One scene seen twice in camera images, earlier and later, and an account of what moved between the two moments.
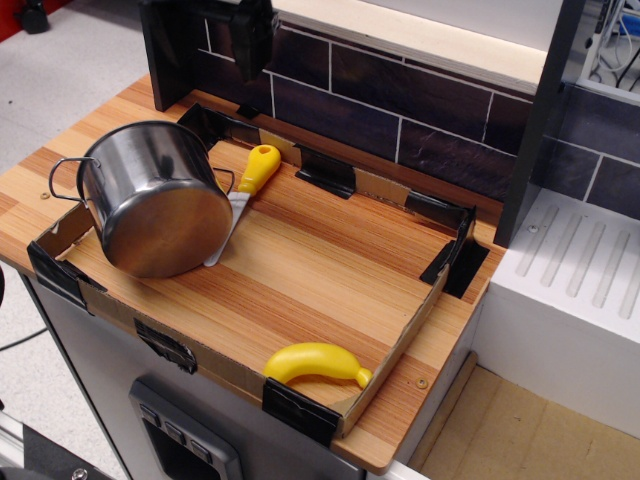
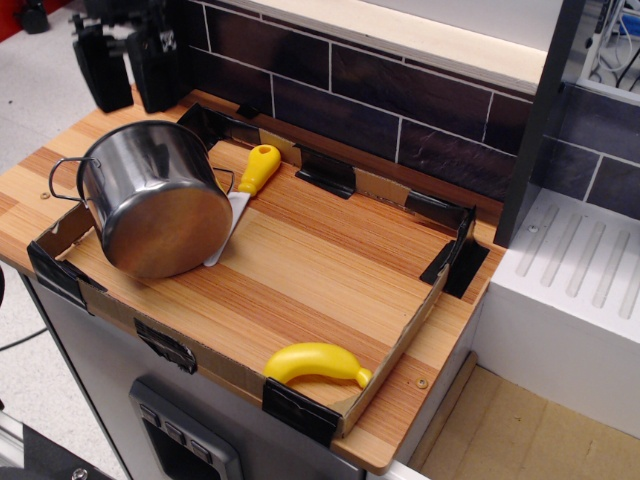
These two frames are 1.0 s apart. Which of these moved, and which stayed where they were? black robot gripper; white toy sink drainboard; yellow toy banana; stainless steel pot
Moved: black robot gripper
Stayed: white toy sink drainboard; yellow toy banana; stainless steel pot
